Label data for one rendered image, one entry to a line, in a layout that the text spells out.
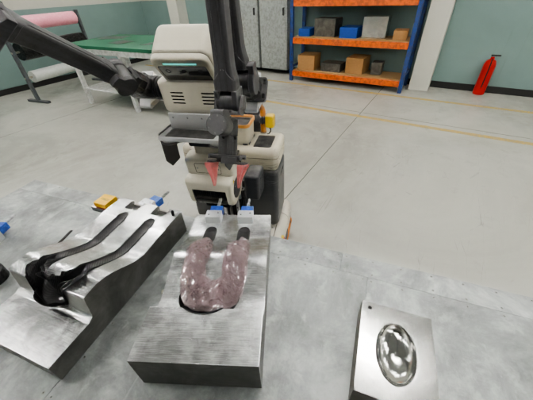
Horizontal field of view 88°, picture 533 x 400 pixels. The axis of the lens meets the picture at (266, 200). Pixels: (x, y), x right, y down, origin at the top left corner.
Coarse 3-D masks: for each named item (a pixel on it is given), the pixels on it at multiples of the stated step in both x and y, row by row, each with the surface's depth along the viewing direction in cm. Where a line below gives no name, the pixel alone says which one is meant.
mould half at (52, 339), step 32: (96, 224) 90; (128, 224) 89; (160, 224) 88; (32, 256) 73; (96, 256) 76; (128, 256) 78; (160, 256) 86; (32, 288) 71; (96, 288) 66; (128, 288) 76; (0, 320) 67; (32, 320) 67; (64, 320) 66; (96, 320) 67; (32, 352) 60; (64, 352) 61
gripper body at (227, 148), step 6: (222, 138) 80; (228, 138) 80; (234, 138) 82; (222, 144) 80; (228, 144) 80; (234, 144) 81; (222, 150) 81; (228, 150) 81; (234, 150) 82; (210, 156) 82; (216, 156) 82; (228, 156) 80; (234, 156) 80; (240, 156) 80
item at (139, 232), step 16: (112, 224) 90; (144, 224) 89; (96, 240) 85; (128, 240) 84; (48, 256) 73; (64, 256) 73; (112, 256) 78; (32, 272) 69; (64, 272) 66; (80, 272) 70; (48, 288) 72; (64, 288) 64; (48, 304) 66; (64, 304) 66
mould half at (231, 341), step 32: (224, 224) 92; (256, 224) 91; (256, 256) 75; (256, 288) 69; (160, 320) 60; (192, 320) 60; (224, 320) 60; (256, 320) 59; (160, 352) 55; (192, 352) 54; (224, 352) 54; (256, 352) 54; (192, 384) 59; (224, 384) 58; (256, 384) 57
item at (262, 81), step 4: (260, 80) 100; (264, 80) 100; (260, 84) 98; (264, 84) 101; (260, 88) 98; (264, 88) 99; (260, 92) 99; (264, 92) 99; (252, 96) 97; (256, 96) 99; (260, 96) 100; (264, 96) 99; (248, 100) 101; (252, 100) 100; (256, 100) 100; (260, 100) 100; (264, 100) 99
